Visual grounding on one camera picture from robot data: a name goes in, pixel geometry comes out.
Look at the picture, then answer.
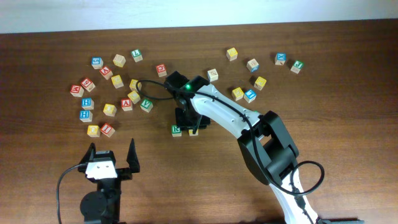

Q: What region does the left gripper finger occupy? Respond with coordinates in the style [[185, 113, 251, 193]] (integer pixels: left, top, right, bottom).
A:
[[80, 142, 96, 164], [126, 138, 140, 173]]

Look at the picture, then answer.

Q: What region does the yellow S block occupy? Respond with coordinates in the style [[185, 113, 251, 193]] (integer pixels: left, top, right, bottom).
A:
[[188, 129, 198, 136], [129, 79, 142, 92]]

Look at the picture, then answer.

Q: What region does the green R block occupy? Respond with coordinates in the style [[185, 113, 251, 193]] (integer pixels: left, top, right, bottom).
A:
[[172, 125, 182, 137]]

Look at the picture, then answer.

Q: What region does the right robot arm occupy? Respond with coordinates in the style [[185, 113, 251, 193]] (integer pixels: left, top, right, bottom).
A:
[[164, 72, 326, 223]]

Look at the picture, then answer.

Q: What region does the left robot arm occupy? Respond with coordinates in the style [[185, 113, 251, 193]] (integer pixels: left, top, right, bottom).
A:
[[78, 140, 140, 224]]

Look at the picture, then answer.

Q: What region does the yellow block bottom left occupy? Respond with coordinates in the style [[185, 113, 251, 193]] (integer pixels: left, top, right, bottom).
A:
[[86, 125, 101, 138]]

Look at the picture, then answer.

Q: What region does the red Q block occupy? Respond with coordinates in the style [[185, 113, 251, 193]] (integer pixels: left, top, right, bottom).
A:
[[155, 64, 167, 77]]

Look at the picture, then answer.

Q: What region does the plain white wood block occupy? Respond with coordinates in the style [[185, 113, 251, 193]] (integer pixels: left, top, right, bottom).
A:
[[207, 68, 218, 82]]

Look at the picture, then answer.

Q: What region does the red I block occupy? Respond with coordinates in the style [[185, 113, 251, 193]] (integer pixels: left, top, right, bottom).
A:
[[100, 123, 116, 138]]

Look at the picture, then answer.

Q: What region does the green V block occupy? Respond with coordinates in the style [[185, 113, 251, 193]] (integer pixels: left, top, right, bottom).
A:
[[140, 99, 154, 113]]

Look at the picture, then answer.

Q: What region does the blue H block lower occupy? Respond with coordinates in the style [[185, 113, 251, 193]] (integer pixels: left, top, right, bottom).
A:
[[79, 110, 93, 123]]

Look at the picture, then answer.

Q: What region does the blue h block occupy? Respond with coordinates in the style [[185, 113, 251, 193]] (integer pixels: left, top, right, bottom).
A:
[[81, 98, 94, 110], [79, 110, 93, 123]]

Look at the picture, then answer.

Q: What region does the yellow block lower right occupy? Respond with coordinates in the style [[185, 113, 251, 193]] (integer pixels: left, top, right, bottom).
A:
[[232, 87, 244, 101]]

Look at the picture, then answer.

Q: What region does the yellow block near A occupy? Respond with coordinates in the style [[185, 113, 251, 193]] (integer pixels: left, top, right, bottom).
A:
[[127, 90, 141, 104]]

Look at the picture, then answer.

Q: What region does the yellow block mid left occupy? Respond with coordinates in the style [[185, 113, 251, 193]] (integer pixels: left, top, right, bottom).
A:
[[103, 104, 117, 117]]

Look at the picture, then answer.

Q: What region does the blue H block upper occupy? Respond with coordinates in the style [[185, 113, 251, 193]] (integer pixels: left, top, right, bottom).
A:
[[81, 98, 94, 110]]

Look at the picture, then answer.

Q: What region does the red A block lower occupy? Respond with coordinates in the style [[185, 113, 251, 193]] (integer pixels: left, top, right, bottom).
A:
[[121, 98, 132, 111]]

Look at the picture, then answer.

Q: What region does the red a block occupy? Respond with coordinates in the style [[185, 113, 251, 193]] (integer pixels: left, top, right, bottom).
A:
[[99, 66, 113, 80], [121, 98, 132, 111]]

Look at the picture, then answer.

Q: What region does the blue picture block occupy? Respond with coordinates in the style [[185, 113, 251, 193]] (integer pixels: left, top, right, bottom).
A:
[[244, 89, 257, 103]]

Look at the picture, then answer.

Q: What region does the green L block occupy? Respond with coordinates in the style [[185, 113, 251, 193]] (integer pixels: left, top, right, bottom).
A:
[[131, 49, 143, 62]]

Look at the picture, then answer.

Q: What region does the yellow block top right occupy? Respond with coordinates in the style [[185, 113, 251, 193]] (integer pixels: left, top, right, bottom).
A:
[[226, 47, 238, 61]]

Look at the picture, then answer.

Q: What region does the yellow block upper left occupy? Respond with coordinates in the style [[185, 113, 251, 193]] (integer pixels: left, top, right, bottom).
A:
[[111, 75, 124, 88]]

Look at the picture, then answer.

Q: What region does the red M block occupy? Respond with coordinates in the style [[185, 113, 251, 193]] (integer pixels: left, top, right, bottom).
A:
[[70, 85, 84, 97]]

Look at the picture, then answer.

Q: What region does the plain wood yellow-side block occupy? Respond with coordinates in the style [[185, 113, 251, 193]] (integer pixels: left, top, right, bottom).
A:
[[113, 54, 126, 68]]

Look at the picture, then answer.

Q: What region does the red 9 block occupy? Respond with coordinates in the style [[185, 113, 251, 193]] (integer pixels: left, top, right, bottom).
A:
[[81, 78, 95, 92]]

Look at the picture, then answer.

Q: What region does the wood block blue-side right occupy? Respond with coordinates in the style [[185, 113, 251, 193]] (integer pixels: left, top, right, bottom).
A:
[[246, 58, 259, 72]]

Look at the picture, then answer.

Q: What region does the red A block upper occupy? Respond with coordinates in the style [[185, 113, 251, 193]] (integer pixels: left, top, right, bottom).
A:
[[99, 66, 113, 80]]

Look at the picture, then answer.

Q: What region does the blue S block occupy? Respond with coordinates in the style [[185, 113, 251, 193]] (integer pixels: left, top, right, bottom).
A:
[[91, 57, 103, 70]]

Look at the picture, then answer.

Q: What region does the blue X block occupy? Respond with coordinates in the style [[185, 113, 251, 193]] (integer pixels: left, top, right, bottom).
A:
[[274, 52, 287, 65]]

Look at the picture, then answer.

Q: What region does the green J block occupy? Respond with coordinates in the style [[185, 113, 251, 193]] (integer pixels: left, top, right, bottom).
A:
[[290, 60, 304, 74]]

